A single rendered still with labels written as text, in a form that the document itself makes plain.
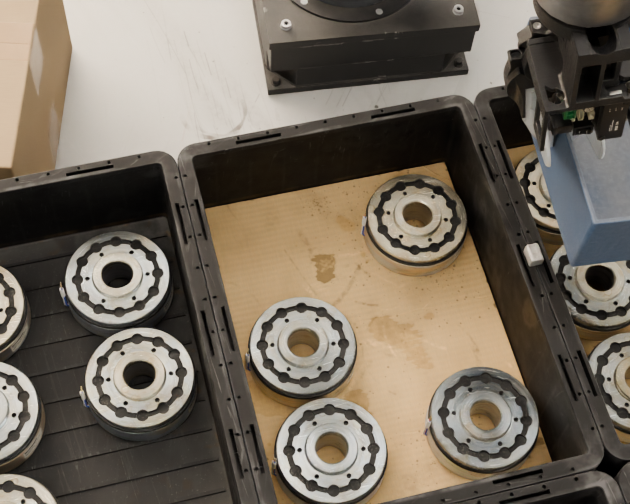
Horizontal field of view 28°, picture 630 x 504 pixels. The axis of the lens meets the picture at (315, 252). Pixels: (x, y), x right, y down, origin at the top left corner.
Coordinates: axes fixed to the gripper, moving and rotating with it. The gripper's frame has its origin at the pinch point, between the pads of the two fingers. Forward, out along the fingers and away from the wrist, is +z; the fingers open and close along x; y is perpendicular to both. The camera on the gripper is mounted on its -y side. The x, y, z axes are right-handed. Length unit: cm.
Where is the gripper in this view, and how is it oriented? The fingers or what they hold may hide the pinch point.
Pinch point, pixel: (556, 126)
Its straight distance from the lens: 103.0
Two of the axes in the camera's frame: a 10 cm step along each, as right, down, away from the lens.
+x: 9.9, -1.5, -0.2
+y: 1.3, 8.8, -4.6
